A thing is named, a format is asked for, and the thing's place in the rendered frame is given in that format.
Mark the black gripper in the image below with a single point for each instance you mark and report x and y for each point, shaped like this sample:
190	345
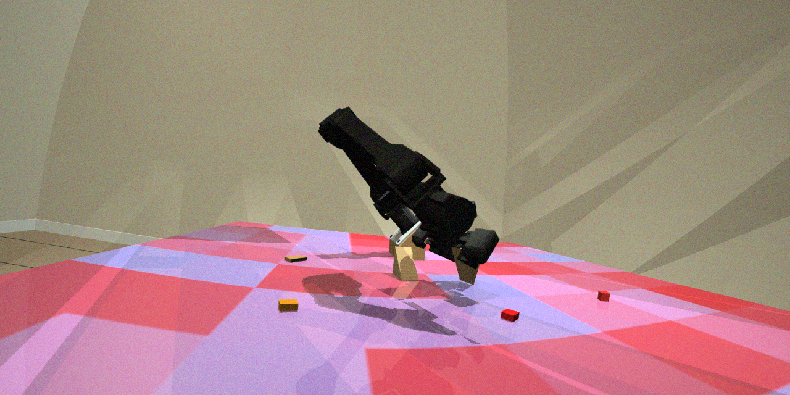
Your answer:
476	246

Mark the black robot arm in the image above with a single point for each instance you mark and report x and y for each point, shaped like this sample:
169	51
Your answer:
395	182

